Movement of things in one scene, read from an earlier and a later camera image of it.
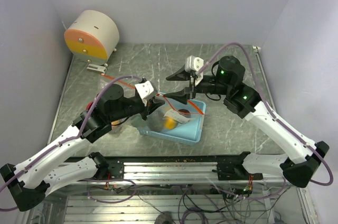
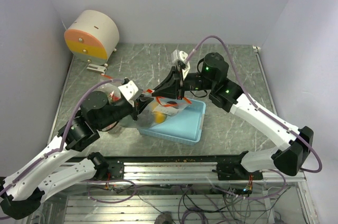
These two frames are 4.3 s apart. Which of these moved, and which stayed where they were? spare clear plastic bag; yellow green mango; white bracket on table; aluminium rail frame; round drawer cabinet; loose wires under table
Moved: spare clear plastic bag; yellow green mango
Stayed: aluminium rail frame; round drawer cabinet; white bracket on table; loose wires under table
